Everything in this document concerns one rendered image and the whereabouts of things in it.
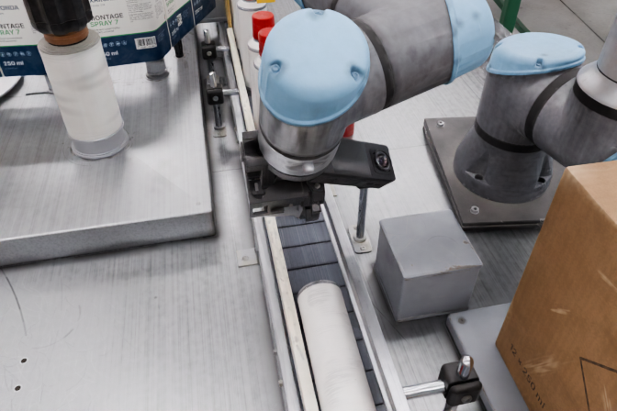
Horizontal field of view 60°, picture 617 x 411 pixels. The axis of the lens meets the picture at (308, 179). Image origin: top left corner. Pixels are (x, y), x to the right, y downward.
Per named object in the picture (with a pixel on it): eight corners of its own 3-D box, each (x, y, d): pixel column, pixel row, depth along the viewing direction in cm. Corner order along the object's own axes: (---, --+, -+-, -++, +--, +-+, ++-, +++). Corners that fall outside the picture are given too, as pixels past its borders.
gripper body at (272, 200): (241, 159, 62) (239, 111, 51) (313, 150, 63) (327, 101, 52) (250, 222, 59) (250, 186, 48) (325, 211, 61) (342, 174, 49)
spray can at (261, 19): (252, 123, 93) (242, 8, 79) (282, 120, 93) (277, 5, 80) (256, 140, 89) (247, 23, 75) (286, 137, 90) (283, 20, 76)
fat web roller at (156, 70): (146, 70, 107) (125, -25, 95) (169, 68, 108) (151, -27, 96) (145, 81, 104) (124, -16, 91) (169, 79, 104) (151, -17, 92)
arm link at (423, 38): (421, -51, 47) (311, -12, 44) (511, -5, 40) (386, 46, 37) (420, 29, 53) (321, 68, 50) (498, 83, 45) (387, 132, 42)
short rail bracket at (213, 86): (210, 125, 101) (202, 68, 93) (226, 123, 101) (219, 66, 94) (211, 135, 99) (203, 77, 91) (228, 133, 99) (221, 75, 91)
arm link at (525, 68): (517, 92, 87) (541, 13, 78) (583, 137, 78) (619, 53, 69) (458, 112, 83) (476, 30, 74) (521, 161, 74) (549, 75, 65)
